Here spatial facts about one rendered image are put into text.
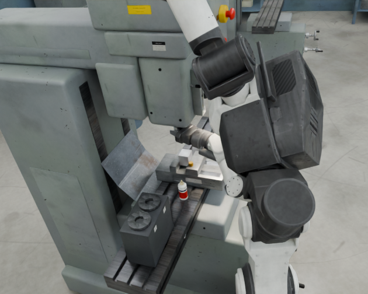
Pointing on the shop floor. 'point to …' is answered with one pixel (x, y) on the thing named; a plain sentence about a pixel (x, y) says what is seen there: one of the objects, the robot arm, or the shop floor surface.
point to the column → (63, 154)
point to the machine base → (76, 280)
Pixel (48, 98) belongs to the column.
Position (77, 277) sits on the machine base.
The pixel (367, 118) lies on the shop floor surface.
